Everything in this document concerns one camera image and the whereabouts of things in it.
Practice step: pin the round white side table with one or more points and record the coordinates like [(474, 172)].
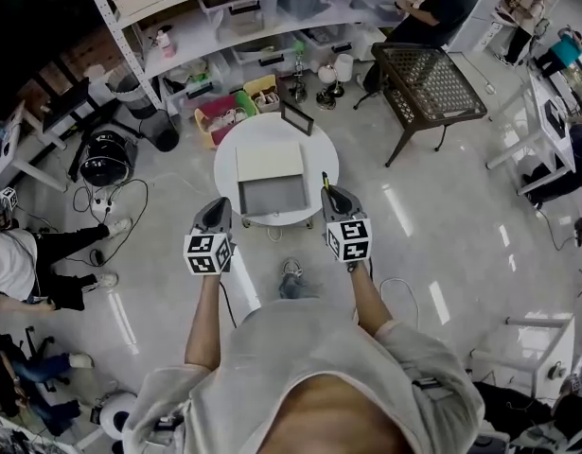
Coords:
[(267, 128)]

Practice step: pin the white power strip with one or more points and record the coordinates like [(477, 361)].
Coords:
[(102, 206)]

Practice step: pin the black picture frame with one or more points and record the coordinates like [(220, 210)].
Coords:
[(297, 118)]

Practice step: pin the white globe table lamp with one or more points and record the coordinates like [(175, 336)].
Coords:
[(342, 66)]

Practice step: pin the group of clear storage bins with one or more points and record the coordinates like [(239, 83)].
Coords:
[(243, 7)]

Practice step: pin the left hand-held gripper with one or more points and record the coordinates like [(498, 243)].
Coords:
[(207, 256)]

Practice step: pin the pink bottle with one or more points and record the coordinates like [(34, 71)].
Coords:
[(166, 47)]

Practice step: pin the white desk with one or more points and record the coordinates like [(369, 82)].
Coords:
[(16, 154), (541, 111)]

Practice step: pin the green plastic basket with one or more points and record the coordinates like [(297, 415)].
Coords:
[(247, 104)]

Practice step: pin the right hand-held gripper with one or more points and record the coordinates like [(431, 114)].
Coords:
[(352, 241)]

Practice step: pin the person's grey sneaker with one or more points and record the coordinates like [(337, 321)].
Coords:
[(291, 267)]

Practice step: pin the yellow plastic basket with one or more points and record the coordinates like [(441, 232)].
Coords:
[(262, 92)]

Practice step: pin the red plastic basket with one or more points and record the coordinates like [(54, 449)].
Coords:
[(215, 123)]

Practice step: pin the person's left forearm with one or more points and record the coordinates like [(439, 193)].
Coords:
[(203, 329)]

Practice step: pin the green topped clamp stand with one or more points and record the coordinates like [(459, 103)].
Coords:
[(299, 64)]

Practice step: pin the person's right forearm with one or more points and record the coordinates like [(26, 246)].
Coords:
[(372, 301)]

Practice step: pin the dark brown lattice table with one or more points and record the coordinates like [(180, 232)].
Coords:
[(428, 83)]

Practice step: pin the black flat device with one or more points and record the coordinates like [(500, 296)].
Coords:
[(555, 118)]

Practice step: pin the white box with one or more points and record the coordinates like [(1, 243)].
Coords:
[(269, 161)]

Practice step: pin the person's white t-shirt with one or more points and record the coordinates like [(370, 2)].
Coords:
[(295, 343)]

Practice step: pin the white round appliance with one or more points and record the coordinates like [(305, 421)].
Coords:
[(118, 416)]

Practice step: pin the black floor fan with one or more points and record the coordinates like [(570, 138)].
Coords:
[(106, 159)]

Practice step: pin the white metal shelf unit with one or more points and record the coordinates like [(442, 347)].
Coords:
[(186, 36)]

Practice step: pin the grey mesh wastebasket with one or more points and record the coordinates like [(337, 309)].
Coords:
[(129, 97)]

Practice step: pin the black mesh wastebasket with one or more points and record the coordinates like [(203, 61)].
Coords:
[(163, 133)]

